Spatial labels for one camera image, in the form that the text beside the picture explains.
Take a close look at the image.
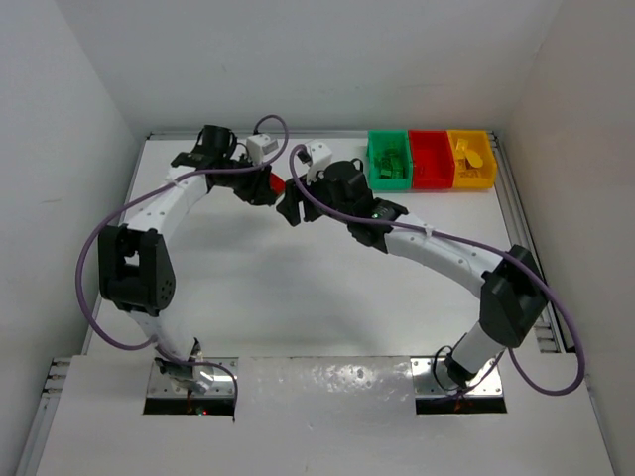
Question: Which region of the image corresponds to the aluminium frame rail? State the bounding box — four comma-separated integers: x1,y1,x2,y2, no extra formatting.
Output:
487,131,567,353

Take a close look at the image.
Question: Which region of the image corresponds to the tan lego plate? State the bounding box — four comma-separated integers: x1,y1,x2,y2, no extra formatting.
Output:
457,169,480,179

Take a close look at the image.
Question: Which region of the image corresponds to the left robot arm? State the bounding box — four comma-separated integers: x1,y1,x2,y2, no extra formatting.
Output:
98,125,284,395

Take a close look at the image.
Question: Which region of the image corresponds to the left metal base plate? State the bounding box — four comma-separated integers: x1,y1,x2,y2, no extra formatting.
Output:
146,358,235,400

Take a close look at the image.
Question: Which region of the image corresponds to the green plastic bin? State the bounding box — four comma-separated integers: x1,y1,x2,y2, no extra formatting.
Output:
367,130,413,192

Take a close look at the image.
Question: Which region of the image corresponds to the red green flower lego stack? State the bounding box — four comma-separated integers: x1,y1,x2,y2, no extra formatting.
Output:
269,174,286,195

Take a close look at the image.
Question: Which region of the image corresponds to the yellow arch lego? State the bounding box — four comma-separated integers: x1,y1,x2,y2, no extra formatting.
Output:
465,149,484,169

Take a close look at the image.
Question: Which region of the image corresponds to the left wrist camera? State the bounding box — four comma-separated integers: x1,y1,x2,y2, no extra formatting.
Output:
245,133,279,165

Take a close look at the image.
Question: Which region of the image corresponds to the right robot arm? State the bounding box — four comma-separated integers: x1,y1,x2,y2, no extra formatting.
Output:
277,161,548,388

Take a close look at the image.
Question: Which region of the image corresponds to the yellow plastic bin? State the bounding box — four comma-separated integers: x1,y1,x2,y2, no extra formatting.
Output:
447,130,497,190

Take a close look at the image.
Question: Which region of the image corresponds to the red plastic bin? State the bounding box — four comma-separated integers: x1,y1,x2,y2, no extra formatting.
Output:
408,130,454,190

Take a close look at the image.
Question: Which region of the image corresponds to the green square lego brick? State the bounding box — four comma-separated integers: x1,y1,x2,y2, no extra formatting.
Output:
375,146,406,179

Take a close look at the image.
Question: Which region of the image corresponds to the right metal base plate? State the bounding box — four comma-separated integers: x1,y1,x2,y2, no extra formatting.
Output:
411,356,504,399

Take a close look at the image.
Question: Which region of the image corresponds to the yellow hollow lego block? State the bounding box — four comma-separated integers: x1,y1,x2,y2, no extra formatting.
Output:
455,139,468,156

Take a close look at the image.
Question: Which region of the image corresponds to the metal base plate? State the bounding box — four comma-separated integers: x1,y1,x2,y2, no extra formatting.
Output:
146,358,235,400
411,356,504,399

